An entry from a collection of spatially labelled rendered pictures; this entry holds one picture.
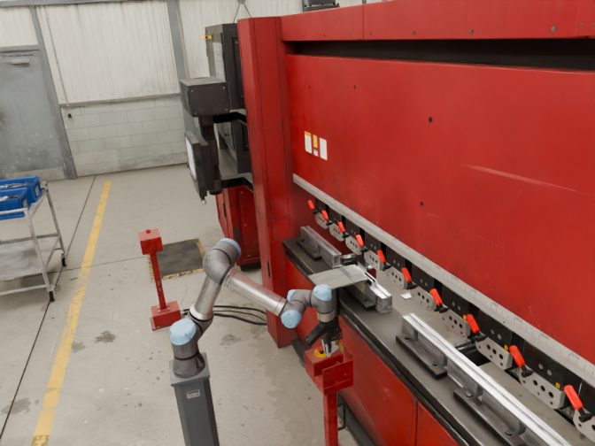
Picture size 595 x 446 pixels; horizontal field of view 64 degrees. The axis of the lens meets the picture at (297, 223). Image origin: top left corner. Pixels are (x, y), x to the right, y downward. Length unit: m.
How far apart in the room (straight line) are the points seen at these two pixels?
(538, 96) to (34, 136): 8.54
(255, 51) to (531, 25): 1.86
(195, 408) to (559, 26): 2.06
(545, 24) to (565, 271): 0.65
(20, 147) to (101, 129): 1.32
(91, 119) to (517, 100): 8.19
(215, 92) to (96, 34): 6.05
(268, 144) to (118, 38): 6.19
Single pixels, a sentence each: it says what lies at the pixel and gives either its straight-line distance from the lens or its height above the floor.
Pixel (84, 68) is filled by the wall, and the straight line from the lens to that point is 9.06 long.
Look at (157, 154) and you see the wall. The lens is 9.21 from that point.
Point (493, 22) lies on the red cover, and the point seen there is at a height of 2.20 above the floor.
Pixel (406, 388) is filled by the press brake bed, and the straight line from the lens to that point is 2.21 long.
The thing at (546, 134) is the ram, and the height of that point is 1.92.
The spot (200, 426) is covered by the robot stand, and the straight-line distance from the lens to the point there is 2.53.
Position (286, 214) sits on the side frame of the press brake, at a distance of 3.24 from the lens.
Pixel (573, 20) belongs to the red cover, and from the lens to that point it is 1.38.
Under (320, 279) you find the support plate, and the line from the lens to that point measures 2.52.
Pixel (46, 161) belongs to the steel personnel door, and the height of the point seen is 0.37.
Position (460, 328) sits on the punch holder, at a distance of 1.92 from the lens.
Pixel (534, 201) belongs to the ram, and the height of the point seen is 1.73.
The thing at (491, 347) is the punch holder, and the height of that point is 1.17.
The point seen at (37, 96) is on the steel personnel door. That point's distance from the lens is 9.18.
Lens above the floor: 2.22
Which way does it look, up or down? 22 degrees down
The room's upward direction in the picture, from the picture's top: 4 degrees counter-clockwise
